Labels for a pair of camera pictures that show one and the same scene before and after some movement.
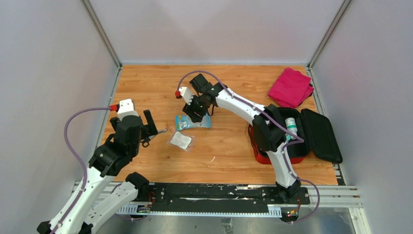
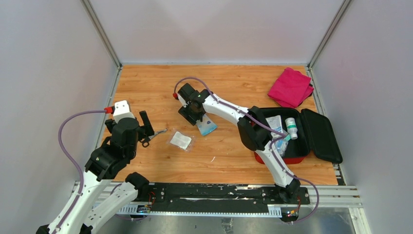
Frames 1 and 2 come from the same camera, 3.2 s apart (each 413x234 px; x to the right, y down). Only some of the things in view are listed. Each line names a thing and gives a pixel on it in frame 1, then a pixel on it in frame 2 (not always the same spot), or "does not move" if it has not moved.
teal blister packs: (183, 121) → (207, 126)
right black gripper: (190, 110) does not move
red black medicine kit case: (306, 132) does not move
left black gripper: (150, 128) does not move
